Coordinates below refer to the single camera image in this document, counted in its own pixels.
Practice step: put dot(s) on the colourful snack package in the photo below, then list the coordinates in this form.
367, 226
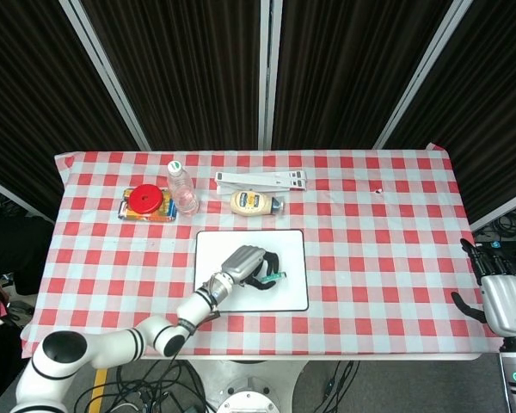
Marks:
167, 213

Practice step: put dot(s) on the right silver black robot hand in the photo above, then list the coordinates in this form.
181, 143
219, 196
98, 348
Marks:
507, 305

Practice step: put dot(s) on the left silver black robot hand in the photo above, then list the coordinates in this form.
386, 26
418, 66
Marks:
243, 262

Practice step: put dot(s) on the white folding stand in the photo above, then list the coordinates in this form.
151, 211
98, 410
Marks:
258, 177

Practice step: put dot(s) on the white board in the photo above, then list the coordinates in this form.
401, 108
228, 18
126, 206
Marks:
223, 245

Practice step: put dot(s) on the mayonnaise squeeze bottle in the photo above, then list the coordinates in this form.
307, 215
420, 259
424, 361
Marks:
249, 203

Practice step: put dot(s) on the red white checkered tablecloth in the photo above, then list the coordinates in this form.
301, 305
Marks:
370, 266

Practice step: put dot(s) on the white partition post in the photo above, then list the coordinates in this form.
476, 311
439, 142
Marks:
268, 73
421, 77
6, 189
503, 211
107, 77

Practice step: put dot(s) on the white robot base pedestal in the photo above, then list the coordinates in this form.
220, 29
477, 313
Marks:
245, 387

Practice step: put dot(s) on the red round disc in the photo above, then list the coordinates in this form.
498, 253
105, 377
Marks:
145, 199

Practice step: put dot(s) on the green marker pen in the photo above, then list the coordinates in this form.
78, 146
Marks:
277, 276

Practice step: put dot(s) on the clear plastic water bottle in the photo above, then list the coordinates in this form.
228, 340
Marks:
182, 193

